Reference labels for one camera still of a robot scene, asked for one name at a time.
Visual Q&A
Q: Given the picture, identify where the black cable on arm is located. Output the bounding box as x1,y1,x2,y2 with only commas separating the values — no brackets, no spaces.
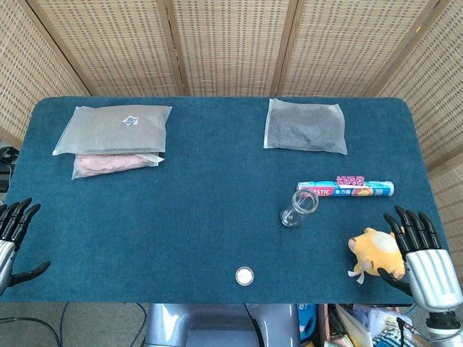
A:
396,316,422,337

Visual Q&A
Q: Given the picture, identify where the black equipment beside table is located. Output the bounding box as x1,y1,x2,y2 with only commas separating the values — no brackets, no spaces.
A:
0,145,20,193

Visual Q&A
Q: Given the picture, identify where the white bin with clutter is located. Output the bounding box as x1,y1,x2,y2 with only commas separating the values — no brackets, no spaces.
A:
327,303,428,347

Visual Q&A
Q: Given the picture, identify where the large grey frosted zip bag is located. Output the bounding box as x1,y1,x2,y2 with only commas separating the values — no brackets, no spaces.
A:
52,104,173,157

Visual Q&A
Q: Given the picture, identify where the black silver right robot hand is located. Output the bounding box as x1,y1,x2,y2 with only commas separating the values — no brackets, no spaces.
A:
376,205,463,312

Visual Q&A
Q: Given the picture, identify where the blue carpet table mat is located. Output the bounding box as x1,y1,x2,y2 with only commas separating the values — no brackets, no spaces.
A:
0,95,457,305

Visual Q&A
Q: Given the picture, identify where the blue floor cable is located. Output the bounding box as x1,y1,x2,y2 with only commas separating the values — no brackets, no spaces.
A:
57,302,72,347

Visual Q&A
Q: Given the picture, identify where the pink clothing zip bag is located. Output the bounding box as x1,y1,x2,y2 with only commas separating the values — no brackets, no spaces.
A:
71,152,166,181

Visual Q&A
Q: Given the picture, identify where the black floor cable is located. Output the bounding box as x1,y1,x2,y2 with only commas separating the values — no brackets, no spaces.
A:
0,316,62,347

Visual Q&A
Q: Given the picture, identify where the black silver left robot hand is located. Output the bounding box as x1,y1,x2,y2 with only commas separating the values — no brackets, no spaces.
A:
0,197,51,294

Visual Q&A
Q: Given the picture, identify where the yellow plush toy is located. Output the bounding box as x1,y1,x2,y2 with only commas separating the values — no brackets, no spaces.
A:
347,226,407,286

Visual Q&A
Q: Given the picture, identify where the small purple patterned packet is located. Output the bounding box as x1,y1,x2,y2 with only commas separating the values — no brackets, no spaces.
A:
336,175,365,187

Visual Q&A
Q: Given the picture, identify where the clear glass jar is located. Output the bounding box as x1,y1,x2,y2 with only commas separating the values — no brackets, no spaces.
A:
279,189,321,229

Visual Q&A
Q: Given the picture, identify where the bamboo folding screen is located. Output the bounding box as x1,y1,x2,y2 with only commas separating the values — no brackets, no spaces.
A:
0,0,463,286

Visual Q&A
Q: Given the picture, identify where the grey robot base torso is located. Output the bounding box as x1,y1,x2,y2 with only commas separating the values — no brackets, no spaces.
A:
143,303,302,347

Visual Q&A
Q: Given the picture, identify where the dark grey frosted zip bag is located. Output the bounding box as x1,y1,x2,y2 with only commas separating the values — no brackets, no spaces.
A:
263,98,348,155

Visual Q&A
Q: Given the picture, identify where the blue box under table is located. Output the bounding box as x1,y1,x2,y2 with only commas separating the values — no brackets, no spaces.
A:
297,303,320,343

